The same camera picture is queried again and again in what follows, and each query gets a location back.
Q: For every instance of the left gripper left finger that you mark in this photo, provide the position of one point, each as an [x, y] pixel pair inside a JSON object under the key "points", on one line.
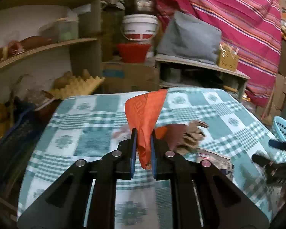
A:
{"points": [[84, 196]]}

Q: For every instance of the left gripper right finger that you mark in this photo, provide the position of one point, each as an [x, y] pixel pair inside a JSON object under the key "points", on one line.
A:
{"points": [[202, 196]]}

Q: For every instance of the red snack wrapper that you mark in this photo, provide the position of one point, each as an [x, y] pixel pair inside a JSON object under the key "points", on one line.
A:
{"points": [[223, 163]]}

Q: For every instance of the brown paper bag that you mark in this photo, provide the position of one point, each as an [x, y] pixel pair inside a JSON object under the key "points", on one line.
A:
{"points": [[191, 138]]}

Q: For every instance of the dark brown pouch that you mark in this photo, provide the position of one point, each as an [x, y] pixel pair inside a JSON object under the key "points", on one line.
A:
{"points": [[174, 135]]}

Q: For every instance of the orange napkin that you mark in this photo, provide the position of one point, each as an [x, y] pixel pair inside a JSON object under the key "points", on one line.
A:
{"points": [[142, 113]]}

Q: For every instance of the light blue laundry basket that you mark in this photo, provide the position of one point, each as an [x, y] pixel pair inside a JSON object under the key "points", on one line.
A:
{"points": [[279, 128]]}

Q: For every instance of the green checkered tablecloth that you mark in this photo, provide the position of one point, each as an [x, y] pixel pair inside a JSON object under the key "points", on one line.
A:
{"points": [[88, 127]]}

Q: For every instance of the yellow egg carton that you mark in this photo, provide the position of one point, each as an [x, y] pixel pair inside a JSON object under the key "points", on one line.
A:
{"points": [[77, 87]]}

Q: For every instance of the yellow utensil caddy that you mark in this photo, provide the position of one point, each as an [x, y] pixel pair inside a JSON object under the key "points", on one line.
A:
{"points": [[228, 57]]}

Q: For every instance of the low grey side shelf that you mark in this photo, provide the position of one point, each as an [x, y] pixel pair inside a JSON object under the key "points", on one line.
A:
{"points": [[181, 72]]}

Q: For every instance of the red plastic basin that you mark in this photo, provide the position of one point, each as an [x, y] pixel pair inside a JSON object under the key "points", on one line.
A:
{"points": [[133, 53]]}

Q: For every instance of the grey cushion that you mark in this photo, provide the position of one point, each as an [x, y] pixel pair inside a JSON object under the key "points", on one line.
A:
{"points": [[190, 38]]}

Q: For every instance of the striped magenta curtain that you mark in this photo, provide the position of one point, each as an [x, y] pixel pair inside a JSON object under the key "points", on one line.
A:
{"points": [[251, 26]]}

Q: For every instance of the white plastic bucket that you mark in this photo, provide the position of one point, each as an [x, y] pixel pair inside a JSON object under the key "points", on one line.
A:
{"points": [[139, 27]]}

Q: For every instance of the steel cooking pot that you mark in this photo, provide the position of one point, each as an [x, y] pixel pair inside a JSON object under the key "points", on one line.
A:
{"points": [[139, 7]]}

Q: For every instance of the wooden handled pan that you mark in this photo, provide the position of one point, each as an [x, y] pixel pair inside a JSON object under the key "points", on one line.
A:
{"points": [[230, 89]]}

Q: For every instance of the wooden wall shelving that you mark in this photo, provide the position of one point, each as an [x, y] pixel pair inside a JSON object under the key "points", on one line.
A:
{"points": [[40, 40]]}

